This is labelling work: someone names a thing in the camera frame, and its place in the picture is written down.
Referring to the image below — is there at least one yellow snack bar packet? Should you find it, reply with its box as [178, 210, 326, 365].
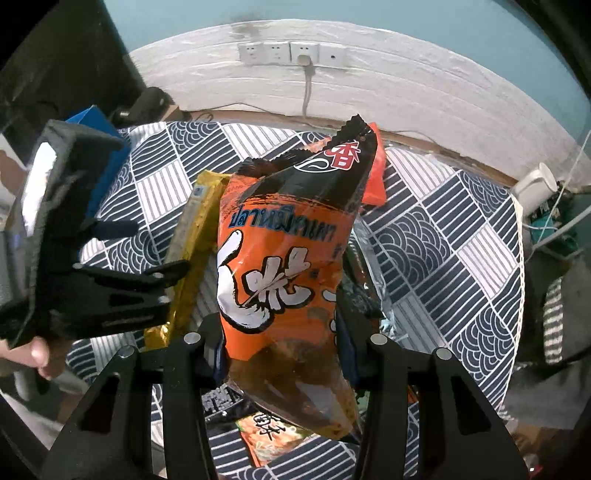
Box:
[143, 170, 230, 350]

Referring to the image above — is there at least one orange green snack bag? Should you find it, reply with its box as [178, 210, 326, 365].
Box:
[235, 412, 311, 467]

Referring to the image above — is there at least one orange black squid snack bag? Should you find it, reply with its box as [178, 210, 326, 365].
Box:
[216, 116, 378, 440]

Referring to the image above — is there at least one red orange snack bag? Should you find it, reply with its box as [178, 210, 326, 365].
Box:
[325, 122, 387, 207]

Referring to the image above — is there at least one left hand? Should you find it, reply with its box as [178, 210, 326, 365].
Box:
[1, 337, 72, 380]

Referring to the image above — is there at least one blue cardboard box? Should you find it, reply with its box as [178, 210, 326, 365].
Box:
[67, 105, 130, 218]

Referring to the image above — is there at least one striped knit garment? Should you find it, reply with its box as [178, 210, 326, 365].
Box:
[543, 277, 564, 365]

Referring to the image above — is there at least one navy white patterned tablecloth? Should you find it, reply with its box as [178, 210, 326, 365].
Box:
[64, 120, 526, 480]

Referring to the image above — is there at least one white cup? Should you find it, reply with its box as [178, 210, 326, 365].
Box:
[511, 162, 558, 216]

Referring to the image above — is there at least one white wall socket strip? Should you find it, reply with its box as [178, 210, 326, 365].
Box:
[238, 40, 349, 69]

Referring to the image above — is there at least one grey plug and cable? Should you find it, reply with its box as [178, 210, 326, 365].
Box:
[296, 54, 317, 117]

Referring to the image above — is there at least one thin white cable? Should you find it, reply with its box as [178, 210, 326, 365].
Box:
[523, 131, 591, 259]

